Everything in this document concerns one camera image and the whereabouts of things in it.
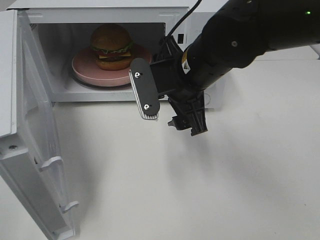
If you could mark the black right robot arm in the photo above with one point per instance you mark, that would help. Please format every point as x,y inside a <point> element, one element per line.
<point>233,37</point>

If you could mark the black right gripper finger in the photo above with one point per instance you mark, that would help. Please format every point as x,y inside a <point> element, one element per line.
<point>190,114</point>
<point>169,52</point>

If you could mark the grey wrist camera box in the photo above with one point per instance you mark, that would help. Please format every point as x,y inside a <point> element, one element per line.
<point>144,89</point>

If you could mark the burger with lettuce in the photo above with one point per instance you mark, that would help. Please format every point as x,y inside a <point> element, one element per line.
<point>111,45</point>

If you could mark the round white door button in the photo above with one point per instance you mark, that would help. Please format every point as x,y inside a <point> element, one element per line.
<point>207,99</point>

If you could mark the white microwave door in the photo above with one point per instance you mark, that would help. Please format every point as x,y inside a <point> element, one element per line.
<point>31,162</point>

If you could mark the pink round plate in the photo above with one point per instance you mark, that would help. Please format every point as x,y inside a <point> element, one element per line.
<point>94,67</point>

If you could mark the white microwave oven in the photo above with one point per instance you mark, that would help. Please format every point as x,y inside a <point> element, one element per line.
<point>61,28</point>

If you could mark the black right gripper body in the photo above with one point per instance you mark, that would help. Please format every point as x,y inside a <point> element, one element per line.
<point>180,75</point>

